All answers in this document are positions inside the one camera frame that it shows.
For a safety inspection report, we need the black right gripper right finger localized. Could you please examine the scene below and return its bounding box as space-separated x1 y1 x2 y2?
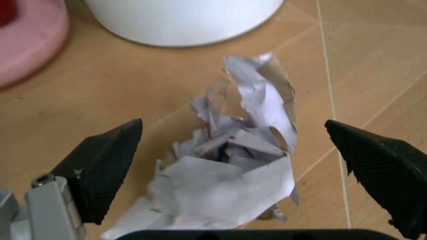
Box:
324 119 427 240

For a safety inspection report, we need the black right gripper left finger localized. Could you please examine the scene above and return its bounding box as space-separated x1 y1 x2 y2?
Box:
0 118 144 240

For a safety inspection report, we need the white round bin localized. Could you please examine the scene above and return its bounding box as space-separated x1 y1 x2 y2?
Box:
82 0 285 48

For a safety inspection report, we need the pink round basin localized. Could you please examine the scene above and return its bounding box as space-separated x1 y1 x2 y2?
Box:
0 0 71 89

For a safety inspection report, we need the crumpled white paper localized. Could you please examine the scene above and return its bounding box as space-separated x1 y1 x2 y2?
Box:
100 52 301 240

